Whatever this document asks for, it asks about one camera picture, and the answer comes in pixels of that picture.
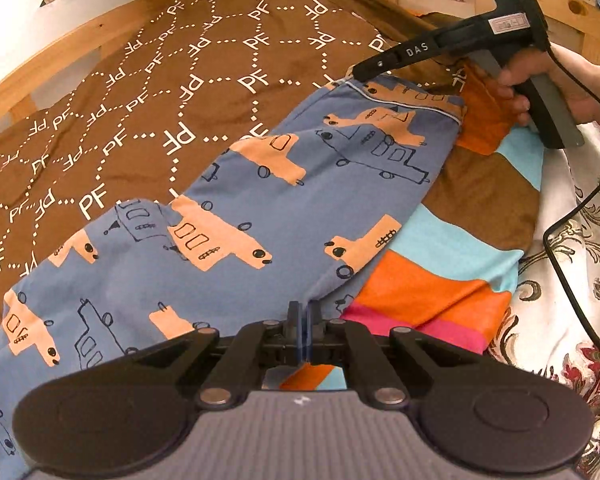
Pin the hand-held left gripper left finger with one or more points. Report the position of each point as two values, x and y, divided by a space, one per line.
294 330

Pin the brown striped printed blanket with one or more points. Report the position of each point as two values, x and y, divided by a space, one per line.
130 85

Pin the wooden bed frame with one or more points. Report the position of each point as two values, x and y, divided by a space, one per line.
595 35

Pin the blue car print pants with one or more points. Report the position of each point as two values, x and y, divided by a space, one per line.
305 200

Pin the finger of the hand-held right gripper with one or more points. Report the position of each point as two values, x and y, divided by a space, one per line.
415 51

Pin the person's right hand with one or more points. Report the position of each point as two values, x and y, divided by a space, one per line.
517 72

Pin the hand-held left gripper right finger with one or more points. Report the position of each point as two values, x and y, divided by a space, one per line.
311 332

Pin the white floral bedsheet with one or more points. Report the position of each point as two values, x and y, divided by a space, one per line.
555 310

